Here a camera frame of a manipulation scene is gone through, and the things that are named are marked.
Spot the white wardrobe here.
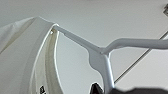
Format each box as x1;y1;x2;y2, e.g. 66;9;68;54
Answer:
0;0;168;94

